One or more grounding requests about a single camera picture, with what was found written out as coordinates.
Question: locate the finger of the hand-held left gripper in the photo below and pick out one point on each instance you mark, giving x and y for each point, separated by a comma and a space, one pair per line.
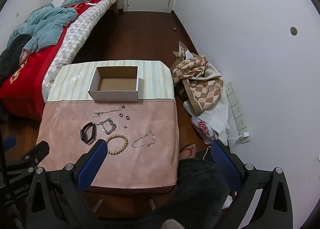
9, 141
37, 151

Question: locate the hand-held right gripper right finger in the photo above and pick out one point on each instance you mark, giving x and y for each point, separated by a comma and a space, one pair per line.
225, 164

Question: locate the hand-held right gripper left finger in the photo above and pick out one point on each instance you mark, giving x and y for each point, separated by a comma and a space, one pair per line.
92, 164

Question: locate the black smart band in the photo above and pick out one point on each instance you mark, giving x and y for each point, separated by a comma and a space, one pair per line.
83, 132

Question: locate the white cardboard box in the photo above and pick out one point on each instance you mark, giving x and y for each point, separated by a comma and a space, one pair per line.
112, 95

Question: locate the white charger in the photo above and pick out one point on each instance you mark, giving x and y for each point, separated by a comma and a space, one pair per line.
246, 136

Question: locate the red flip-flop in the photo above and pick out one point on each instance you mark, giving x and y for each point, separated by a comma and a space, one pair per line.
192, 150

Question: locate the person's dark fluffy leg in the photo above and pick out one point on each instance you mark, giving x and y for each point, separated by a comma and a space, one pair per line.
200, 189

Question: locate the person's foot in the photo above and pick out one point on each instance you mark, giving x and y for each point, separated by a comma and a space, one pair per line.
186, 154

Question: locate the dark fluffy garment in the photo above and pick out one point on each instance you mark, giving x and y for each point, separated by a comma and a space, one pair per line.
12, 54

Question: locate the brown checkered cloth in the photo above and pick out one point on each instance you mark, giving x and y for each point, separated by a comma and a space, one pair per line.
200, 76

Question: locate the striped beige cloth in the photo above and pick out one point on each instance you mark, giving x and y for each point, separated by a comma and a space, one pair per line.
155, 79

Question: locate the blue quilt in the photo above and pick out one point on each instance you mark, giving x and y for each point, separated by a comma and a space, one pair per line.
45, 24

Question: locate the grey white checkered quilt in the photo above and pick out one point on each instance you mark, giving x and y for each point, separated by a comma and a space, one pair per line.
82, 31

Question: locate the white wall socket strip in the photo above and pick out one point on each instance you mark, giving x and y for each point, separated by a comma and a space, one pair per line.
236, 109

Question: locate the wooden bed frame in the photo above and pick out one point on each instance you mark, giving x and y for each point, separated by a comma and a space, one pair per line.
115, 6

